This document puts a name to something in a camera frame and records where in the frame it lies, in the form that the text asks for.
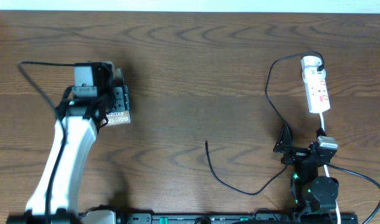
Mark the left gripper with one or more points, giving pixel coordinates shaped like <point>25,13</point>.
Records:
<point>120,98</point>

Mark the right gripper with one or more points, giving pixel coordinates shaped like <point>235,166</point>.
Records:
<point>296,154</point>

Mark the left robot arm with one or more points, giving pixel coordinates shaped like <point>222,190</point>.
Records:
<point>98,98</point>

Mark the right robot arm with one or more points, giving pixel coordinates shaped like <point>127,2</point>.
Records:
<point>313,193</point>

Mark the white power strip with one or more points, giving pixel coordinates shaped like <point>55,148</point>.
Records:
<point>315,84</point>

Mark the black mounting rail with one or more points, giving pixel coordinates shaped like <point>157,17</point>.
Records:
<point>208,218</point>

